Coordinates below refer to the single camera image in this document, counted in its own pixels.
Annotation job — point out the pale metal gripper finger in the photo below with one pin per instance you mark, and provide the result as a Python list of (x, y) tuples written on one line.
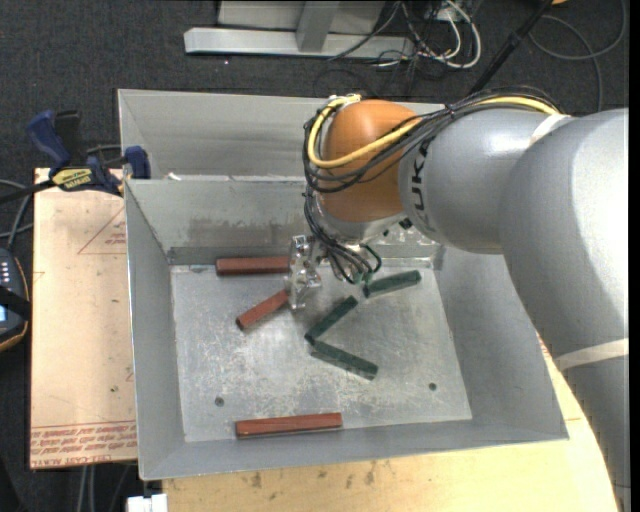
[(311, 287), (295, 280)]

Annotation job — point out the dark green flat block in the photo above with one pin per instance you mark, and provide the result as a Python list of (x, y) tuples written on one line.
[(345, 359), (392, 283), (331, 320)]

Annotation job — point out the red-brown flat block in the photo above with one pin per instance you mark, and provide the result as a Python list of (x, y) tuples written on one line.
[(290, 425), (250, 265), (260, 311)]

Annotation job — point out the grey metal bin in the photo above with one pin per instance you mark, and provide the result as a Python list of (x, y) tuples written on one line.
[(250, 360)]

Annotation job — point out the brown cardboard board, red print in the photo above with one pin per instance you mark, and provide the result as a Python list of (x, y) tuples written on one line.
[(75, 325)]

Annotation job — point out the black cylinder on white bracket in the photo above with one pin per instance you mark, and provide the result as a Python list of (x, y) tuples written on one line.
[(405, 223)]

